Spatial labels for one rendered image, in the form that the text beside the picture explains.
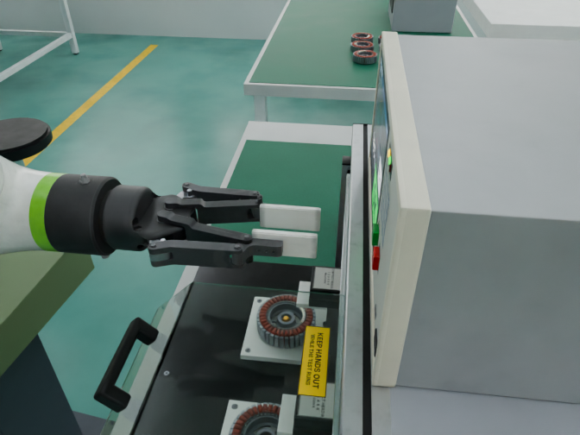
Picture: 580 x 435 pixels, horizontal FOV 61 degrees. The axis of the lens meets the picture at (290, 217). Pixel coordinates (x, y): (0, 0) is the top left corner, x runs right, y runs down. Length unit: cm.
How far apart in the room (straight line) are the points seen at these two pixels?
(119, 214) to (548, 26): 108
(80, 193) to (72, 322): 166
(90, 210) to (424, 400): 39
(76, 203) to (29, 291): 52
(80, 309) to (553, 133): 201
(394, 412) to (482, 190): 21
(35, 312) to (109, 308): 113
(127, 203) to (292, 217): 18
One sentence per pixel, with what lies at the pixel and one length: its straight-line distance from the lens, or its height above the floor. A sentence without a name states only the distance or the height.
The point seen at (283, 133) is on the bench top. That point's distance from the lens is 173.
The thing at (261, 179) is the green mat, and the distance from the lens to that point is 146.
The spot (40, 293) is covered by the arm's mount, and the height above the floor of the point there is 82.
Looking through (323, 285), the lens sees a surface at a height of 92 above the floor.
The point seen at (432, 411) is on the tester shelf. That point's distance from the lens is 49.
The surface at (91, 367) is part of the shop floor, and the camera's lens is 204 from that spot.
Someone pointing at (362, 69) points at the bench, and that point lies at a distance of 233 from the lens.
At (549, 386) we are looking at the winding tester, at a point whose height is 114.
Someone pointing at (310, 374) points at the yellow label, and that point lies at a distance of 56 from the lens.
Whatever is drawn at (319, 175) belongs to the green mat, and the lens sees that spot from 148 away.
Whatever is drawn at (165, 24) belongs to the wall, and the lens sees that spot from 564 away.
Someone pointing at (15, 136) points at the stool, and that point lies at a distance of 242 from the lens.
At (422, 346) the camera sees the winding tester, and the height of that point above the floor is 117.
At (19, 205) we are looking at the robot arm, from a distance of 61.
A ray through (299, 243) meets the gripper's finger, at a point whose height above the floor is 118.
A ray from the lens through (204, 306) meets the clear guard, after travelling 63.
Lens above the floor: 152
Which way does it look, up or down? 36 degrees down
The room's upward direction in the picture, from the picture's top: straight up
